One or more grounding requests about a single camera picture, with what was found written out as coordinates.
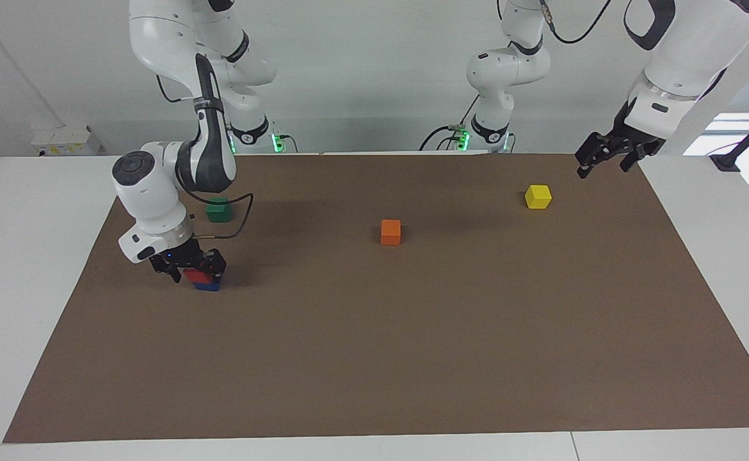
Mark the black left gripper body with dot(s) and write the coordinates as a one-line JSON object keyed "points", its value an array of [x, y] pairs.
{"points": [[630, 142]]}

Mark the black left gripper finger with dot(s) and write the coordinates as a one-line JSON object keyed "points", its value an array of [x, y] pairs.
{"points": [[628, 163], [584, 169]]}

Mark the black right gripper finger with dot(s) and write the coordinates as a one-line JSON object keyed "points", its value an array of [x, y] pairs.
{"points": [[219, 272], [175, 274]]}

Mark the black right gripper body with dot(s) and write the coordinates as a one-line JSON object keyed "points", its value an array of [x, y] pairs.
{"points": [[189, 256]]}

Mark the red wooden block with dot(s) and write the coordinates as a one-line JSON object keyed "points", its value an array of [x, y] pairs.
{"points": [[196, 276]]}

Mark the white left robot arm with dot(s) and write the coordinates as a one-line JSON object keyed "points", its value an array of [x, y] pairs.
{"points": [[694, 51]]}

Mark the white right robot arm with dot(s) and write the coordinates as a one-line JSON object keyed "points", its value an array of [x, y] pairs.
{"points": [[157, 192]]}

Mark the blue wooden block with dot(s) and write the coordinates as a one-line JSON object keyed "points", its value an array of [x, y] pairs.
{"points": [[208, 287]]}

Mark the green wooden block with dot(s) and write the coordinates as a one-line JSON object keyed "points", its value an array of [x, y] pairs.
{"points": [[219, 211]]}

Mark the yellow wooden block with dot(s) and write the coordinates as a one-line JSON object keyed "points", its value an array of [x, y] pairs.
{"points": [[538, 197]]}

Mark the orange wooden block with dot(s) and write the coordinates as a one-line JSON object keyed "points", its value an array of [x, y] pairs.
{"points": [[390, 232]]}

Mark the white box with yellow label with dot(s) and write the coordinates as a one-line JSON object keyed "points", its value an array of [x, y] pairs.
{"points": [[64, 142]]}

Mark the brown paper mat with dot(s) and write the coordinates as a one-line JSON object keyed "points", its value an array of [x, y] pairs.
{"points": [[381, 346]]}

